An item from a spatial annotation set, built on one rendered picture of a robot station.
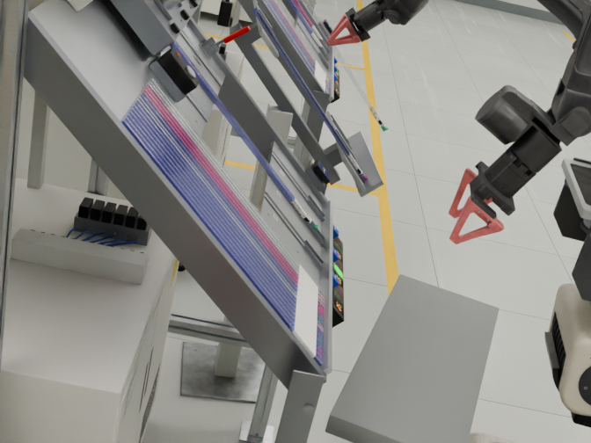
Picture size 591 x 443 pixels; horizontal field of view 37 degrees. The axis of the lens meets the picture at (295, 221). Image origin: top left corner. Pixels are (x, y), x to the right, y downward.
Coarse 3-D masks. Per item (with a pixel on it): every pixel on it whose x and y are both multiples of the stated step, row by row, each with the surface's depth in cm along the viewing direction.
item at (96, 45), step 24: (48, 0) 128; (96, 0) 145; (48, 24) 124; (72, 24) 131; (96, 24) 140; (72, 48) 126; (96, 48) 134; (120, 48) 143; (144, 48) 153; (168, 48) 164; (192, 48) 177; (96, 72) 129; (120, 72) 138; (144, 72) 147; (216, 72) 184; (120, 96) 133; (192, 96) 161; (192, 120) 154
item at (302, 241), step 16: (272, 144) 193; (272, 160) 185; (288, 160) 196; (288, 176) 188; (272, 192) 173; (304, 192) 192; (272, 208) 167; (288, 208) 177; (304, 208) 187; (320, 208) 198; (272, 224) 162; (288, 224) 171; (304, 224) 180; (320, 224) 191; (288, 240) 166; (304, 240) 174; (320, 240) 182; (304, 256) 169; (320, 256) 178
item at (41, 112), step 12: (36, 96) 191; (36, 108) 192; (48, 108) 193; (36, 120) 193; (48, 120) 195; (36, 132) 194; (36, 144) 195; (36, 156) 197; (36, 168) 198; (36, 180) 199
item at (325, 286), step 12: (324, 204) 201; (324, 216) 195; (324, 228) 189; (324, 240) 184; (324, 252) 179; (324, 264) 174; (324, 276) 169; (324, 288) 165; (324, 312) 157; (324, 324) 153; (324, 336) 150; (324, 348) 147; (324, 360) 143
